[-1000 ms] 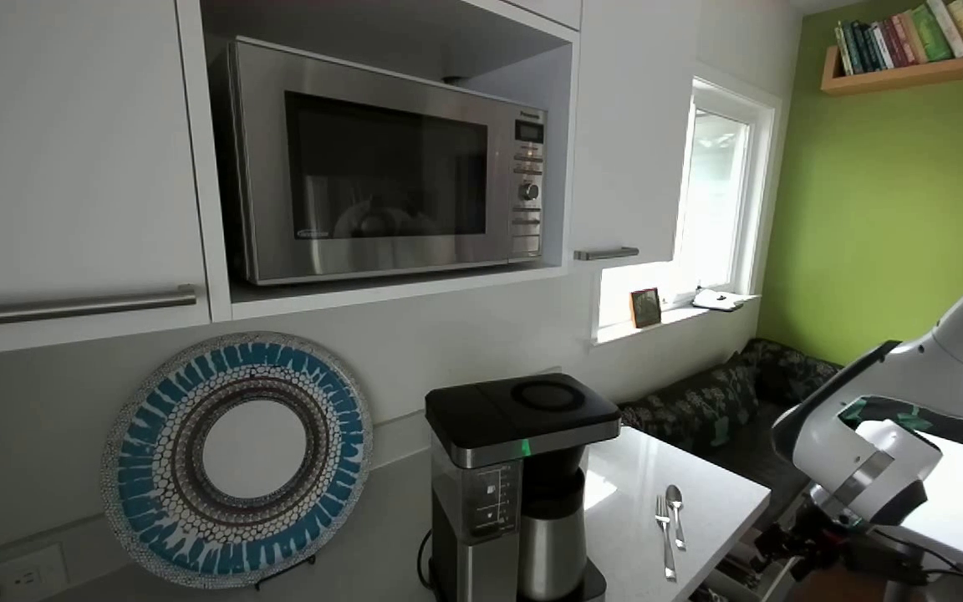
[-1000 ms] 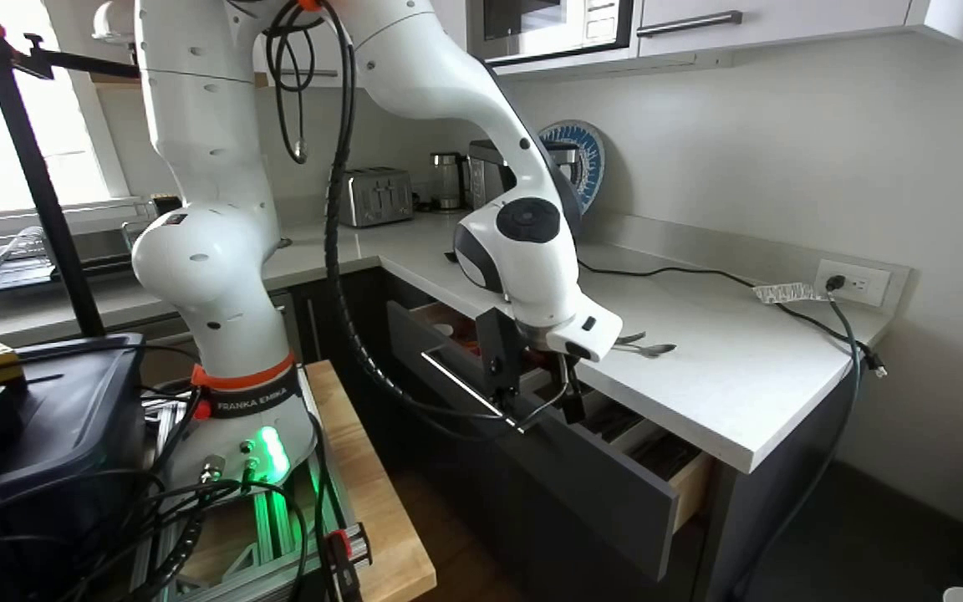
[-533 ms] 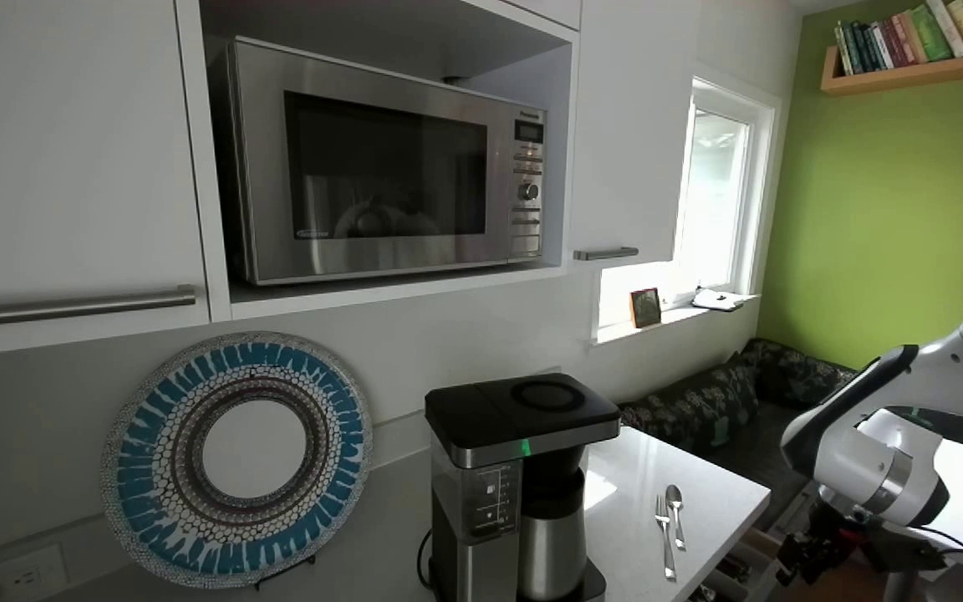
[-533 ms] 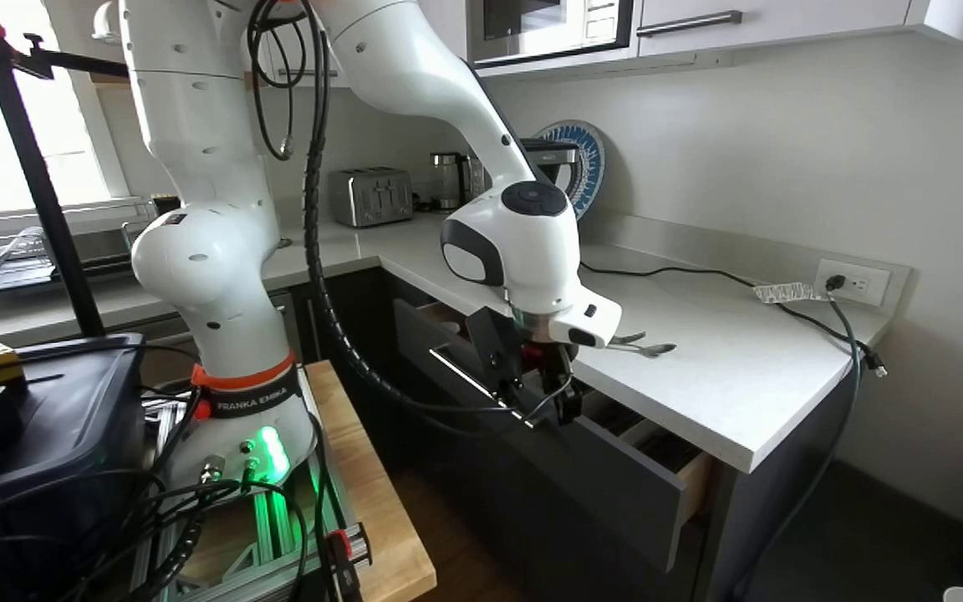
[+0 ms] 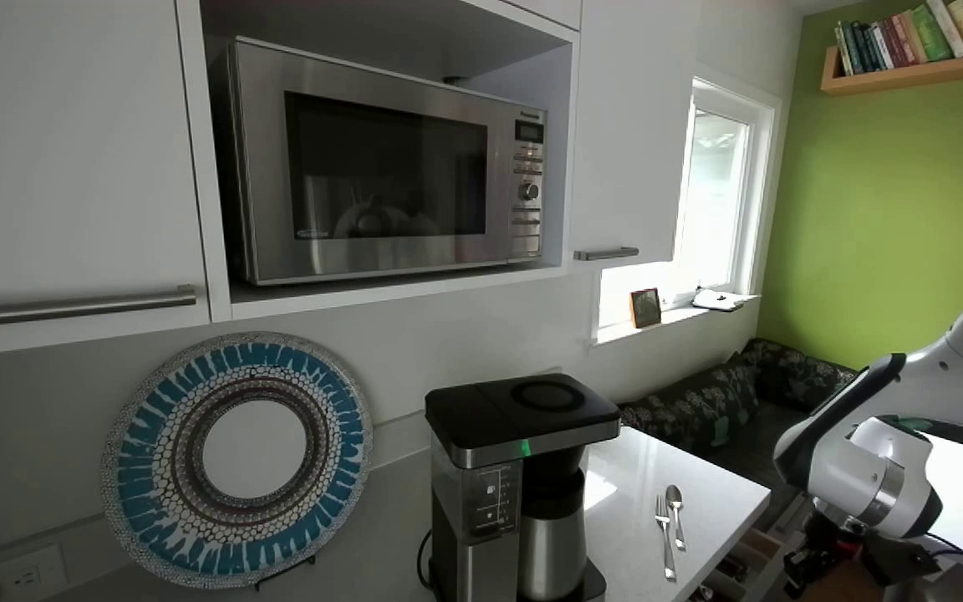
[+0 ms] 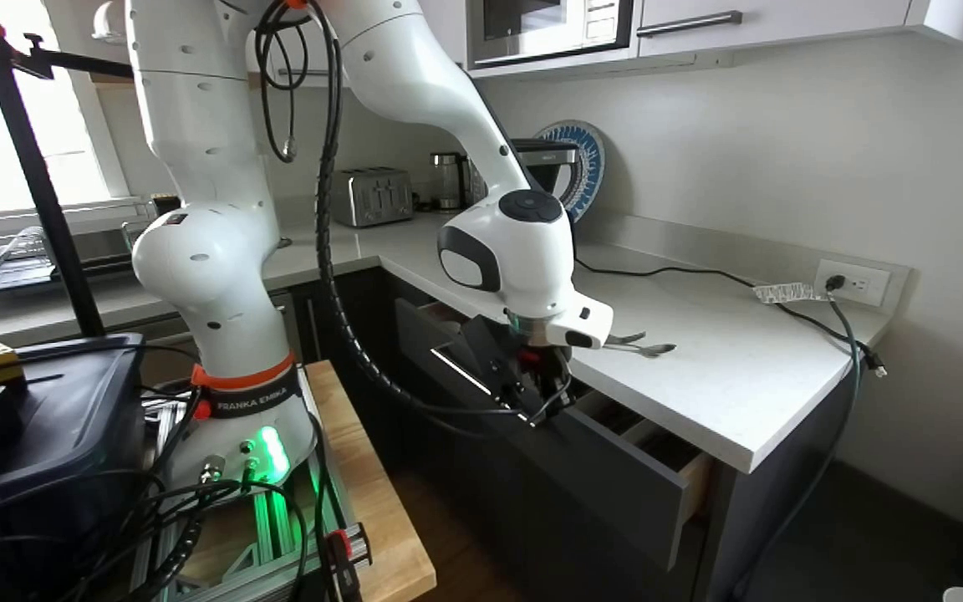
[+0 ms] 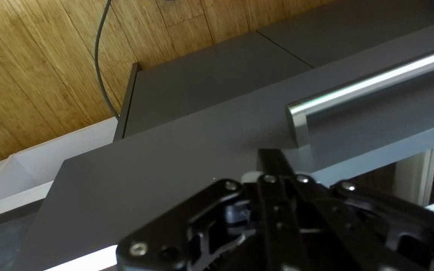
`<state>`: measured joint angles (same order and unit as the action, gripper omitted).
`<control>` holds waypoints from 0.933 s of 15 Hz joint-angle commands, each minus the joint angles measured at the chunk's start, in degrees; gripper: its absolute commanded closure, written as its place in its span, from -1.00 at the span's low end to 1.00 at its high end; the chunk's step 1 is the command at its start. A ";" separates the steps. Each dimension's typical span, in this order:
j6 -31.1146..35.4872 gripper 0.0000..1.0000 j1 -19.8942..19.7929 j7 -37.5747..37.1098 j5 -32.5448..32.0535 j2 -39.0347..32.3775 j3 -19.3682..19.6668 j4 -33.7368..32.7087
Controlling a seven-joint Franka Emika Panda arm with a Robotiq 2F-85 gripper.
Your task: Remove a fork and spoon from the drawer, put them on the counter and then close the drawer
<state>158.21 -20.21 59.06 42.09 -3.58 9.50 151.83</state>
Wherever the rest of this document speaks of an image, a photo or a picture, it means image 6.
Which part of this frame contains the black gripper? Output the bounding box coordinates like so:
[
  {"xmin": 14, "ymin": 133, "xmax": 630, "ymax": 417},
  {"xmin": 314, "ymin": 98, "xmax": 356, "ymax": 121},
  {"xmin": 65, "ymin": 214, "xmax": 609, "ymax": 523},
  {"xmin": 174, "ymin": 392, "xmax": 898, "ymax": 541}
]
[{"xmin": 465, "ymin": 313, "xmax": 580, "ymax": 431}]

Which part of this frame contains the steel drawer bar handle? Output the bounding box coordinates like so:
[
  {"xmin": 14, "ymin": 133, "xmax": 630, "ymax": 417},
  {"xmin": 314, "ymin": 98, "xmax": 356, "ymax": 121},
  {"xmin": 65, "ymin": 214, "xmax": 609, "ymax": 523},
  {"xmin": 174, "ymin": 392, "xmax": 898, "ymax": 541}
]
[{"xmin": 424, "ymin": 340, "xmax": 540, "ymax": 431}]

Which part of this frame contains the dark wooden kitchen drawer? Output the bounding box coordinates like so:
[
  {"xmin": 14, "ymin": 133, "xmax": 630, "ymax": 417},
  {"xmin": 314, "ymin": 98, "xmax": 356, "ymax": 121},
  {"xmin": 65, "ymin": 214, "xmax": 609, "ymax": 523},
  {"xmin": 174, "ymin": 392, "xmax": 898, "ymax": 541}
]
[{"xmin": 389, "ymin": 290, "xmax": 721, "ymax": 577}]

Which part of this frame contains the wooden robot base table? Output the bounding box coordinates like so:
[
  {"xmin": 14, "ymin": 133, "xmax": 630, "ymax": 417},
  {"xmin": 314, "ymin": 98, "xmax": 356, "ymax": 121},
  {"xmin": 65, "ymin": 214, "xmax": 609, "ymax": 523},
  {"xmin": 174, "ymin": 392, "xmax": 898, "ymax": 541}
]
[{"xmin": 174, "ymin": 359, "xmax": 442, "ymax": 602}]

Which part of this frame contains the white cutlery organiser tray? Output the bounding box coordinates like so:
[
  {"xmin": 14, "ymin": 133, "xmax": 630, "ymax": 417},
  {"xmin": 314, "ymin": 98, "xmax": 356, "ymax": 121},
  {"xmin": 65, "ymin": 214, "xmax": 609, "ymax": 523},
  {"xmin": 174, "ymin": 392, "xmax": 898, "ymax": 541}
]
[{"xmin": 580, "ymin": 389, "xmax": 696, "ymax": 470}]

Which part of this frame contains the blue woven round plate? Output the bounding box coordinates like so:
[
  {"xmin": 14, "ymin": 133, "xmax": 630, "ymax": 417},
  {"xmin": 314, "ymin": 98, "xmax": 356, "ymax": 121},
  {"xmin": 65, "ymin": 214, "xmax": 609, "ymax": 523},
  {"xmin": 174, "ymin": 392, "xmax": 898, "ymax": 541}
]
[{"xmin": 532, "ymin": 117, "xmax": 613, "ymax": 227}]

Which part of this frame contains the stainless steel kettle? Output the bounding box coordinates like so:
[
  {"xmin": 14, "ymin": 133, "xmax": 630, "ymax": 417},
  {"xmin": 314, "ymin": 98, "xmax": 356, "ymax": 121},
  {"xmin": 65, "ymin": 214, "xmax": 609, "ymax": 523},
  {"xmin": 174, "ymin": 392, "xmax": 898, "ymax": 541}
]
[{"xmin": 424, "ymin": 148, "xmax": 476, "ymax": 214}]

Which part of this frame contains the dark base cabinet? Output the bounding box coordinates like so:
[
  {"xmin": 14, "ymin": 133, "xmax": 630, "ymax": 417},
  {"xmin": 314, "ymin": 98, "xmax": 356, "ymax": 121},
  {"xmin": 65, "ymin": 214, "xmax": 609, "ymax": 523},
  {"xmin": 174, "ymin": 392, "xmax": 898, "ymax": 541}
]
[{"xmin": 277, "ymin": 265, "xmax": 857, "ymax": 602}]

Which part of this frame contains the stainless steel toaster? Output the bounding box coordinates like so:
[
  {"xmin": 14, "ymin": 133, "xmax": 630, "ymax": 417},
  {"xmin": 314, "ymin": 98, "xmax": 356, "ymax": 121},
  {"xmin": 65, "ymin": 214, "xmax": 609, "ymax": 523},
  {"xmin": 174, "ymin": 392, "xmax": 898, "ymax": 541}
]
[{"xmin": 328, "ymin": 163, "xmax": 418, "ymax": 233}]

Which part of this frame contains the stainless steel microwave oven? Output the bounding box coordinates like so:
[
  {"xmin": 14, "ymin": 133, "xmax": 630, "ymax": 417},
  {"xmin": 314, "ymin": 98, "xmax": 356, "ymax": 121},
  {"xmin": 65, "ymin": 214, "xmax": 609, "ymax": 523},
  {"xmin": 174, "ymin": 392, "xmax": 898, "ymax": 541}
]
[{"xmin": 460, "ymin": 0, "xmax": 639, "ymax": 71}]

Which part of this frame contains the wide white cabinet door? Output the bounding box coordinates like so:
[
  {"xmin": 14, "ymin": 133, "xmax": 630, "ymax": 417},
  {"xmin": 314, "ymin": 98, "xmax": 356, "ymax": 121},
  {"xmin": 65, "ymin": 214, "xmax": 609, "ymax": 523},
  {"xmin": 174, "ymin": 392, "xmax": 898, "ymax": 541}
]
[{"xmin": 630, "ymin": 0, "xmax": 963, "ymax": 61}]

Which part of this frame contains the black equipment case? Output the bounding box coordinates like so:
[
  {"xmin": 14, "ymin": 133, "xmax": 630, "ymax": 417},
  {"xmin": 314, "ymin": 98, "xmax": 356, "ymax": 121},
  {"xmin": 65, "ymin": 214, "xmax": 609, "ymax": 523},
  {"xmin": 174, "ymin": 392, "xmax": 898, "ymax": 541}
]
[{"xmin": 0, "ymin": 330, "xmax": 149, "ymax": 602}]

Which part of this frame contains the grey dish rack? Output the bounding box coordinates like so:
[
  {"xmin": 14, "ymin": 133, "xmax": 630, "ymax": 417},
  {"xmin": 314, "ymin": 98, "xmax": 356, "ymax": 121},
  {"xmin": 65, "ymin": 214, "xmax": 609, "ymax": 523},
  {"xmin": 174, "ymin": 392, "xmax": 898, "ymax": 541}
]
[{"xmin": 0, "ymin": 197, "xmax": 163, "ymax": 301}]

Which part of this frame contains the white framed window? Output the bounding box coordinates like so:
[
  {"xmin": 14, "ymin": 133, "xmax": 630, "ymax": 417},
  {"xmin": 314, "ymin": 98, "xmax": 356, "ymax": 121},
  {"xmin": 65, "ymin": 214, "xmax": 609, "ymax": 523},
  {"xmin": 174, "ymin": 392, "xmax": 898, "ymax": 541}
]
[{"xmin": 0, "ymin": 0, "xmax": 134, "ymax": 222}]

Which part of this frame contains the thin black appliance cord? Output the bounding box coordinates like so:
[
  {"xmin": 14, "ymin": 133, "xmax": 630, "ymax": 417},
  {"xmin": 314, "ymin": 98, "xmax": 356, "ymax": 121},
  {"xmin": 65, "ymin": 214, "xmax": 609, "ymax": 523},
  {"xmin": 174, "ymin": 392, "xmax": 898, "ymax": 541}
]
[{"xmin": 572, "ymin": 255, "xmax": 769, "ymax": 301}]

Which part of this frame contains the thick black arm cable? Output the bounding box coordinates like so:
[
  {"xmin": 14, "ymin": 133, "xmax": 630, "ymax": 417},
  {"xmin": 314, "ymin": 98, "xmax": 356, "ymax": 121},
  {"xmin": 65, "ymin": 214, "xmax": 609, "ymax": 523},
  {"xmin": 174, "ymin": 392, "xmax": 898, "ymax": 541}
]
[{"xmin": 251, "ymin": 0, "xmax": 553, "ymax": 435}]

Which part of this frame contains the black hanging power cord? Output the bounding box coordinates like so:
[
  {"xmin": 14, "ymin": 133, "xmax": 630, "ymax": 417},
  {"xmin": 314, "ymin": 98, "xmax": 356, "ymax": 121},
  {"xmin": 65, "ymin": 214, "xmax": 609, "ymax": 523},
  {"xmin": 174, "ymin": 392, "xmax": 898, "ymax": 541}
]
[{"xmin": 726, "ymin": 278, "xmax": 891, "ymax": 602}]

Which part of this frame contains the white wall outlet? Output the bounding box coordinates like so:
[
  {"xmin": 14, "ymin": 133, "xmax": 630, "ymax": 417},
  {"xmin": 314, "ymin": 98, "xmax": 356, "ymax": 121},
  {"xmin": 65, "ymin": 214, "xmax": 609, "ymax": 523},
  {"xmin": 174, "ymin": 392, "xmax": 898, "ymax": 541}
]
[{"xmin": 810, "ymin": 255, "xmax": 897, "ymax": 311}]

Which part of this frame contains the long steel cabinet handle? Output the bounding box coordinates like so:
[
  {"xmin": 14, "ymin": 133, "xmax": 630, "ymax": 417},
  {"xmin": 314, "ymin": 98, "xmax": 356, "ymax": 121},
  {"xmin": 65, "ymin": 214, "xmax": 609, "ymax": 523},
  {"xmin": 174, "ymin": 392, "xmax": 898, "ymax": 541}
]
[{"xmin": 637, "ymin": 6, "xmax": 749, "ymax": 40}]

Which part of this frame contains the black base cable bundle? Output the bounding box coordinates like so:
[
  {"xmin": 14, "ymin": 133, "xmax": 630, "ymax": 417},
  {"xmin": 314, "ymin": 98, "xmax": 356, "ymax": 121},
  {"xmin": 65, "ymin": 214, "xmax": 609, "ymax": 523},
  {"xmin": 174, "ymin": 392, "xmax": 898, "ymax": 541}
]
[{"xmin": 57, "ymin": 429, "xmax": 381, "ymax": 602}]

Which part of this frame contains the black camera tripod stand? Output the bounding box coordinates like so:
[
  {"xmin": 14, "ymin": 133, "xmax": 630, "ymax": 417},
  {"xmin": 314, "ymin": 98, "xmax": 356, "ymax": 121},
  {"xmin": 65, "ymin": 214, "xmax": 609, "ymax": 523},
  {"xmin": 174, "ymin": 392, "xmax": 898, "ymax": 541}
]
[{"xmin": 0, "ymin": 0, "xmax": 163, "ymax": 337}]

